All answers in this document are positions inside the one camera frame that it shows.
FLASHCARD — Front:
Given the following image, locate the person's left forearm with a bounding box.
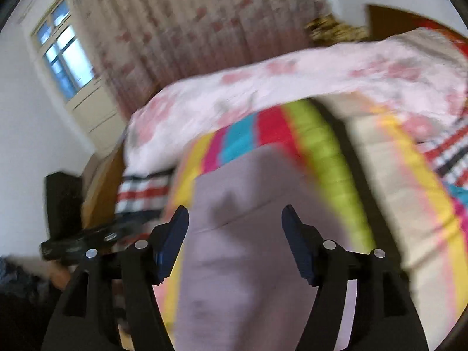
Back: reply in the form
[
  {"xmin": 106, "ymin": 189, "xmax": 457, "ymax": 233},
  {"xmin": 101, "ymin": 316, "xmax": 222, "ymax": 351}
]
[{"xmin": 0, "ymin": 254, "xmax": 79, "ymax": 302}]

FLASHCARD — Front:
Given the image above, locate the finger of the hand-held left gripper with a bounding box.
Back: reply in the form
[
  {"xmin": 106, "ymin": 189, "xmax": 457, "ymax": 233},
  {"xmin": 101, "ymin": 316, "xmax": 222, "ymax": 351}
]
[{"xmin": 39, "ymin": 216, "xmax": 159, "ymax": 264}]

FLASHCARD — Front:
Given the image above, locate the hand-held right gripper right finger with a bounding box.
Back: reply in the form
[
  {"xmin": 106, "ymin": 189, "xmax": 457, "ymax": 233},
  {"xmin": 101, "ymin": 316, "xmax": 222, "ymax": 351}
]
[{"xmin": 281, "ymin": 205, "xmax": 429, "ymax": 351}]

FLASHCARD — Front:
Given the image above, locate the floral curtain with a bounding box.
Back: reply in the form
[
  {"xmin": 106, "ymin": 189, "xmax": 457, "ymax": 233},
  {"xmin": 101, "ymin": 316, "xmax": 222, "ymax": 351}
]
[{"xmin": 66, "ymin": 0, "xmax": 330, "ymax": 118}]

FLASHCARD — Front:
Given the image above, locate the wooden bed frame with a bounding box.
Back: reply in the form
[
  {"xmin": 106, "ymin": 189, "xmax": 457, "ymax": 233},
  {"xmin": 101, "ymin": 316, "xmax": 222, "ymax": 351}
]
[{"xmin": 81, "ymin": 146, "xmax": 127, "ymax": 227}]

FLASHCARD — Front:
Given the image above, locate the mauve sweater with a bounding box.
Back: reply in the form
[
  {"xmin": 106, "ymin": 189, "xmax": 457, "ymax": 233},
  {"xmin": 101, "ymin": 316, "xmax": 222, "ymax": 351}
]
[{"xmin": 175, "ymin": 144, "xmax": 359, "ymax": 351}]

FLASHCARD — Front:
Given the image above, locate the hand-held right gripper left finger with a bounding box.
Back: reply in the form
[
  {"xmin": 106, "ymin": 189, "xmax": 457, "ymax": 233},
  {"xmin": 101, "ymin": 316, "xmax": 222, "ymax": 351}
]
[{"xmin": 41, "ymin": 205, "xmax": 190, "ymax": 351}]

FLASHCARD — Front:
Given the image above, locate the leopard print cloth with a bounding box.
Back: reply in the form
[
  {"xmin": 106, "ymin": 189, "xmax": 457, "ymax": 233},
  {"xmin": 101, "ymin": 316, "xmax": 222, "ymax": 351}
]
[{"xmin": 303, "ymin": 14, "xmax": 370, "ymax": 44}]

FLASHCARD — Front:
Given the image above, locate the pink floral pillow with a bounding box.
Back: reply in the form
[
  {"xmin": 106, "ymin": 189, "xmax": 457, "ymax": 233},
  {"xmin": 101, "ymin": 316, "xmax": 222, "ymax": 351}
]
[{"xmin": 122, "ymin": 25, "xmax": 468, "ymax": 176}]

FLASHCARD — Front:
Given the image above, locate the white door with window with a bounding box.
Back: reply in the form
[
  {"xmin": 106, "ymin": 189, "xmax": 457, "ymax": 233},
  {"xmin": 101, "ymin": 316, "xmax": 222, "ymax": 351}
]
[{"xmin": 22, "ymin": 0, "xmax": 128, "ymax": 158}]

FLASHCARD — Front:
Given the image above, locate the brown wooden headboard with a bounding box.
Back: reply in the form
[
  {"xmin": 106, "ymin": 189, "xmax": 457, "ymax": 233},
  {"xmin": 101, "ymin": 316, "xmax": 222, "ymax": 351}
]
[{"xmin": 366, "ymin": 4, "xmax": 468, "ymax": 41}]

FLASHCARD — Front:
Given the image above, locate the colourful striped blanket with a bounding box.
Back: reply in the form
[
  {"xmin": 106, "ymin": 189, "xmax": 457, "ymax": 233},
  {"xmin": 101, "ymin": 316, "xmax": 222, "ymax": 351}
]
[{"xmin": 161, "ymin": 99, "xmax": 468, "ymax": 351}]

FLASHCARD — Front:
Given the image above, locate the red patterned cloth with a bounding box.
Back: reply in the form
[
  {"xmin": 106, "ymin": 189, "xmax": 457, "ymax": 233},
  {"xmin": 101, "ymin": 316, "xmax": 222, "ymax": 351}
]
[{"xmin": 420, "ymin": 16, "xmax": 468, "ymax": 48}]

